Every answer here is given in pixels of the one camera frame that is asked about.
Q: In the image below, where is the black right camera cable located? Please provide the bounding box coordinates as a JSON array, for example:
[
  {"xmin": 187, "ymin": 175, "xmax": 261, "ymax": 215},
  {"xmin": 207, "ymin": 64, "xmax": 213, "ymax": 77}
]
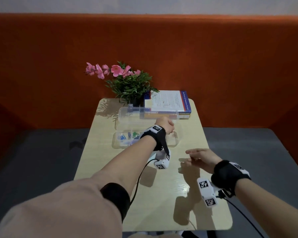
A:
[{"xmin": 218, "ymin": 189, "xmax": 265, "ymax": 238}]

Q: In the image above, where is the potted plant with pink flowers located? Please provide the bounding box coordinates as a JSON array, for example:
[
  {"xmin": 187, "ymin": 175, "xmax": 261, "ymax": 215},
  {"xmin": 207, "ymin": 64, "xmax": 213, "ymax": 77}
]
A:
[{"xmin": 85, "ymin": 61, "xmax": 160, "ymax": 107}]

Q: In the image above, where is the black right wrist strap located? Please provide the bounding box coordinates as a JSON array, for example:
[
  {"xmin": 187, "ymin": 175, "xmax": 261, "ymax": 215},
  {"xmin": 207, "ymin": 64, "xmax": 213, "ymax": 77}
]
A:
[{"xmin": 211, "ymin": 160, "xmax": 252, "ymax": 196}]

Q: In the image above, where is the person's left hand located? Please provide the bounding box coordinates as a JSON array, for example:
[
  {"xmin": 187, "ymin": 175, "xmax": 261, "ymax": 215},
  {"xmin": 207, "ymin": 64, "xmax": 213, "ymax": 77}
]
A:
[{"xmin": 155, "ymin": 117, "xmax": 176, "ymax": 135}]

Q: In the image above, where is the white book with striped spine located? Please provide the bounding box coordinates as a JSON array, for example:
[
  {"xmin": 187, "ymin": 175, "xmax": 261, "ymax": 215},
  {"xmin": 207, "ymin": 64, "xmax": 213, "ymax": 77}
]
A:
[{"xmin": 144, "ymin": 90, "xmax": 192, "ymax": 114}]

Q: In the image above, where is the black camera cable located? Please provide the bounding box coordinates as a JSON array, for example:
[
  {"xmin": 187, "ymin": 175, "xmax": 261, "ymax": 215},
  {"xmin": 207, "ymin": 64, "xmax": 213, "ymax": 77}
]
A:
[
  {"xmin": 218, "ymin": 189, "xmax": 265, "ymax": 238},
  {"xmin": 130, "ymin": 159, "xmax": 158, "ymax": 205}
]

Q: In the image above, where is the person's left forearm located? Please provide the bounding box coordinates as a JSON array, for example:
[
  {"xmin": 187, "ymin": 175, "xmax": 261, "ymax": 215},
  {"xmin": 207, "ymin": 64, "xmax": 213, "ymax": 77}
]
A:
[{"xmin": 91, "ymin": 136, "xmax": 157, "ymax": 196}]

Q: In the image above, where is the black left wrist strap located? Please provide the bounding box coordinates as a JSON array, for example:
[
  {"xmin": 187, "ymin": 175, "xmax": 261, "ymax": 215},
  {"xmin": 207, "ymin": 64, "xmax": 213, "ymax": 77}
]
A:
[{"xmin": 140, "ymin": 124, "xmax": 170, "ymax": 154}]

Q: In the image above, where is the person's right forearm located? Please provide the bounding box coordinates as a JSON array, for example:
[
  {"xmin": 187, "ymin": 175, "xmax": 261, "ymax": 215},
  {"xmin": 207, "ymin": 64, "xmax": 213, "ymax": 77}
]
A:
[{"xmin": 235, "ymin": 179, "xmax": 298, "ymax": 238}]

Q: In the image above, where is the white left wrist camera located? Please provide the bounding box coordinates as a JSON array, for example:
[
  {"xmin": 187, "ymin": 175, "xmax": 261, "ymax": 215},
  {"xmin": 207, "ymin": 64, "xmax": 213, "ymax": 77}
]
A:
[{"xmin": 154, "ymin": 149, "xmax": 171, "ymax": 170}]

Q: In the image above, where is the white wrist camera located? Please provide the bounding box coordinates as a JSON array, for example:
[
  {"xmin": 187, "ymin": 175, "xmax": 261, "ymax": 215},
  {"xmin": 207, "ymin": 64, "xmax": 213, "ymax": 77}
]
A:
[
  {"xmin": 197, "ymin": 177, "xmax": 218, "ymax": 207},
  {"xmin": 154, "ymin": 149, "xmax": 171, "ymax": 170}
]

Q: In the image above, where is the orange upholstered sofa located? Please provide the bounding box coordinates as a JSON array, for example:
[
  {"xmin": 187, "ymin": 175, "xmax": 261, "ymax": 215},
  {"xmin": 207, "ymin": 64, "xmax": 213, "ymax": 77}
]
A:
[{"xmin": 0, "ymin": 13, "xmax": 298, "ymax": 179}]

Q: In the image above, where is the black wrist strap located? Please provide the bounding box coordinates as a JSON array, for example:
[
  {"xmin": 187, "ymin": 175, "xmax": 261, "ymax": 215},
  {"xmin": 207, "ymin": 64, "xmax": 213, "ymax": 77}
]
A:
[
  {"xmin": 140, "ymin": 124, "xmax": 170, "ymax": 154},
  {"xmin": 211, "ymin": 160, "xmax": 252, "ymax": 196}
]

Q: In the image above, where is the black left camera cable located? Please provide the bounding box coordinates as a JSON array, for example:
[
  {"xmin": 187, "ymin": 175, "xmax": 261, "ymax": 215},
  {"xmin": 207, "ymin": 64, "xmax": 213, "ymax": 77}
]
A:
[{"xmin": 130, "ymin": 159, "xmax": 158, "ymax": 205}]

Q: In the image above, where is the beige sleeve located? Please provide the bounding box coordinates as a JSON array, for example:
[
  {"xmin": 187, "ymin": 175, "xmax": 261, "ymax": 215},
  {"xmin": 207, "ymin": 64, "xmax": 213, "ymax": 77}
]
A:
[{"xmin": 0, "ymin": 178, "xmax": 123, "ymax": 238}]

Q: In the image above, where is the clear plastic compartment box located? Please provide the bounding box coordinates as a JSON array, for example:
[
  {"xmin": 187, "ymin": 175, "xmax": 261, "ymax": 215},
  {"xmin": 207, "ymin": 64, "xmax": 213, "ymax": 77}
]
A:
[{"xmin": 111, "ymin": 107, "xmax": 182, "ymax": 149}]

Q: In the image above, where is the person's right hand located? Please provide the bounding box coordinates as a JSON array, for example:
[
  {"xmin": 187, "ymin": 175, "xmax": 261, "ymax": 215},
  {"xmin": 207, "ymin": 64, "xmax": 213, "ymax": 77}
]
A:
[{"xmin": 185, "ymin": 148, "xmax": 223, "ymax": 174}]

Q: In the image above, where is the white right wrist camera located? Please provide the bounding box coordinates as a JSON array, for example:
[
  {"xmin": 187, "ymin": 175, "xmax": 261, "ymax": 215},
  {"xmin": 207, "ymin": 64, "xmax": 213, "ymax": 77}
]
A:
[{"xmin": 197, "ymin": 177, "xmax": 218, "ymax": 207}]

